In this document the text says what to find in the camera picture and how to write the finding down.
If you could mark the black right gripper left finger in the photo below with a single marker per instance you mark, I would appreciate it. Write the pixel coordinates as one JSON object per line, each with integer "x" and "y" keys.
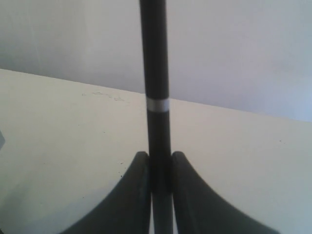
{"x": 126, "y": 209}

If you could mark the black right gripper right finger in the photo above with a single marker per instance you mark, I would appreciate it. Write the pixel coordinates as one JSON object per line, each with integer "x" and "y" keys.
{"x": 200, "y": 210}

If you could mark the black paintbrush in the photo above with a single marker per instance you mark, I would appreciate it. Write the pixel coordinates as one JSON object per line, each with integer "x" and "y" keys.
{"x": 155, "y": 59}

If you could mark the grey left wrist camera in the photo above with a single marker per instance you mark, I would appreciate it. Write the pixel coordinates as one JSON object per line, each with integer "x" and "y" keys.
{"x": 2, "y": 140}

